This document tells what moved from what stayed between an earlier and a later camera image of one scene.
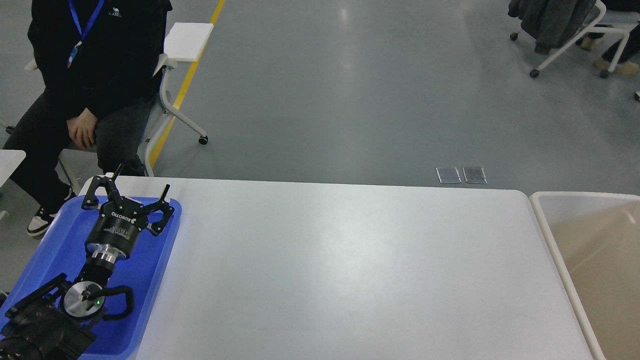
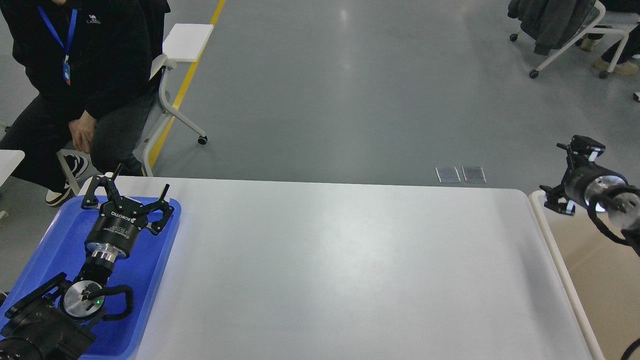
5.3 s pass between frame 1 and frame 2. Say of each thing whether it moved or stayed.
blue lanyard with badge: moved
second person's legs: stayed
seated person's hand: stayed
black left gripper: stayed
